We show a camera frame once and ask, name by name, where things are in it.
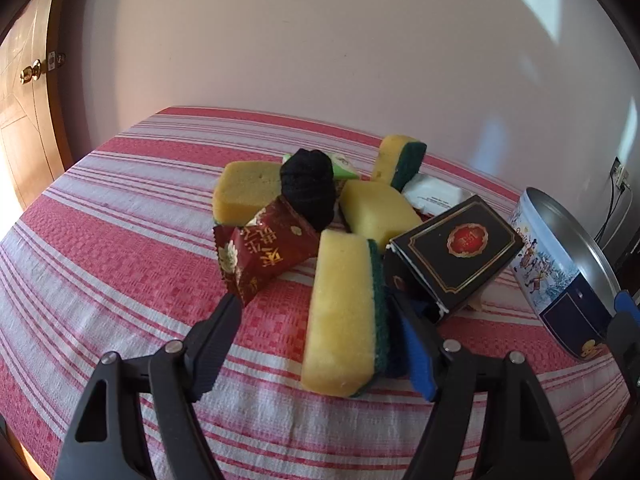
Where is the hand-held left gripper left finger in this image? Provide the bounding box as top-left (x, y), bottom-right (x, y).
top-left (54, 292), bottom-right (243, 480)

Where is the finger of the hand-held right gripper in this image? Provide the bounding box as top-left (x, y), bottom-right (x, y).
top-left (605, 290), bottom-right (640, 403)

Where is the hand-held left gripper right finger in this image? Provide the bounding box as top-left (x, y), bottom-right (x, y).
top-left (387, 285), bottom-right (591, 480)

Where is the yellow green sponge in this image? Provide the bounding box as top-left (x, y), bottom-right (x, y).
top-left (340, 180), bottom-right (423, 253)
top-left (212, 160), bottom-right (283, 226)
top-left (300, 229), bottom-right (393, 398)
top-left (370, 134), bottom-right (428, 193)

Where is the round printed metal tin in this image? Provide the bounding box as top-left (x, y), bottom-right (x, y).
top-left (509, 187), bottom-right (623, 363)

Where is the black gold-trimmed box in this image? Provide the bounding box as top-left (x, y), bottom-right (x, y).
top-left (384, 195), bottom-right (525, 325)

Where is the red snack packet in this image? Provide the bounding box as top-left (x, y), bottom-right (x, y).
top-left (212, 195), bottom-right (321, 308)

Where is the white packet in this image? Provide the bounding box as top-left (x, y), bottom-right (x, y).
top-left (402, 172), bottom-right (477, 218)

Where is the black sock ball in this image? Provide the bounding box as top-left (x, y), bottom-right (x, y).
top-left (279, 147), bottom-right (337, 232)

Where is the green tissue packet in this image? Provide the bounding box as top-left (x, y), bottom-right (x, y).
top-left (282, 152), bottom-right (361, 182)

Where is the red striped tablecloth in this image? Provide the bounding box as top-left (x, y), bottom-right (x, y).
top-left (0, 105), bottom-right (633, 480)

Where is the wooden door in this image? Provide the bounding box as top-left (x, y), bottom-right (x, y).
top-left (0, 0), bottom-right (73, 211)

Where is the black cable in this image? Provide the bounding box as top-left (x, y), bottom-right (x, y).
top-left (595, 175), bottom-right (621, 243)
top-left (602, 185), bottom-right (633, 252)

